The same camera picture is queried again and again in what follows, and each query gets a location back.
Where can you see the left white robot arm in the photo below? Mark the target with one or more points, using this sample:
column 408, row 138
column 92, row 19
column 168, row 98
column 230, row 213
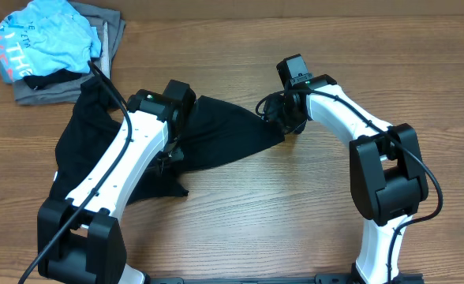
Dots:
column 80, row 238

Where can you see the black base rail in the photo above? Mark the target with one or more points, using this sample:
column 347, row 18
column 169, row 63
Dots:
column 248, row 280

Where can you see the folded grey garment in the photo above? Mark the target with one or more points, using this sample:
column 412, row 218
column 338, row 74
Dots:
column 110, row 23

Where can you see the small black garment in pile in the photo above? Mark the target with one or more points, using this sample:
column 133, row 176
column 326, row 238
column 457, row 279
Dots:
column 61, row 76

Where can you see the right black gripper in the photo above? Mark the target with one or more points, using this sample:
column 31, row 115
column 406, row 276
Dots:
column 271, row 113

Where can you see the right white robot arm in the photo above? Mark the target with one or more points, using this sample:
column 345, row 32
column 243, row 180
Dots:
column 387, row 181

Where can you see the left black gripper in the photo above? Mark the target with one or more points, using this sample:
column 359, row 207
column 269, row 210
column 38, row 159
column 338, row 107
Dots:
column 177, row 154

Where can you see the light blue printed t-shirt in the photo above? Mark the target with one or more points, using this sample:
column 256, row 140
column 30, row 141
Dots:
column 45, row 37

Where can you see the black t-shirt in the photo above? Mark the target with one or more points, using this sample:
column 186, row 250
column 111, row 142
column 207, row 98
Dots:
column 218, row 133

